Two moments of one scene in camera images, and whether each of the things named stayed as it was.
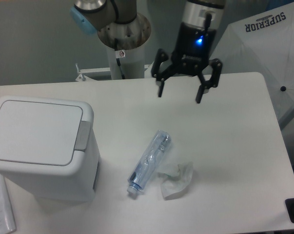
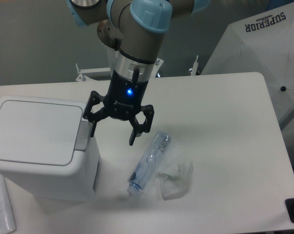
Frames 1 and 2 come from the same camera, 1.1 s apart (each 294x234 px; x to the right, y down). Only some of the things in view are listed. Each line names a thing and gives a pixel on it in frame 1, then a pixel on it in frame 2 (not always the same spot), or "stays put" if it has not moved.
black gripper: [191, 56] -> [125, 96]
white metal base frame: [82, 77] stays put
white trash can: [46, 146] stays put
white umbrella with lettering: [270, 42] stays put
